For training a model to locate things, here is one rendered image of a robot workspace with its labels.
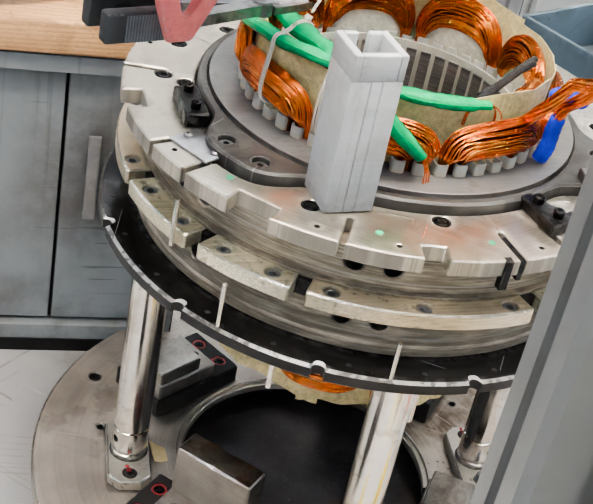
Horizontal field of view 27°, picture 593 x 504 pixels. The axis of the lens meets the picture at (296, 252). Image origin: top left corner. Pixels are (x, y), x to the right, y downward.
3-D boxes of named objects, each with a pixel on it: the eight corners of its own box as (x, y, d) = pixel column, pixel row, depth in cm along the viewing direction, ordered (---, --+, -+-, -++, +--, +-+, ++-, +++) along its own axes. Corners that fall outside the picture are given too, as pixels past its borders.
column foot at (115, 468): (146, 426, 92) (147, 417, 91) (150, 492, 86) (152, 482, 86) (104, 425, 91) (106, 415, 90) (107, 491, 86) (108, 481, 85)
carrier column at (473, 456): (460, 478, 93) (539, 247, 81) (448, 454, 95) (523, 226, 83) (490, 475, 94) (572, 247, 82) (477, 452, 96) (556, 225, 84)
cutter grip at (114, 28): (104, 46, 60) (107, 15, 59) (97, 38, 60) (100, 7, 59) (178, 40, 62) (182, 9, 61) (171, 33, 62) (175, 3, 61)
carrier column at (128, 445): (112, 471, 87) (144, 222, 76) (106, 446, 89) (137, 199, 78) (147, 468, 88) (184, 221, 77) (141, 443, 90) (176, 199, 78)
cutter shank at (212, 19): (179, 30, 61) (181, 19, 61) (170, 24, 62) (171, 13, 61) (271, 14, 65) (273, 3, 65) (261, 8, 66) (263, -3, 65)
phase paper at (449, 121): (365, 168, 66) (382, 94, 64) (355, 153, 68) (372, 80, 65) (499, 169, 69) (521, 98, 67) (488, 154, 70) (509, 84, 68)
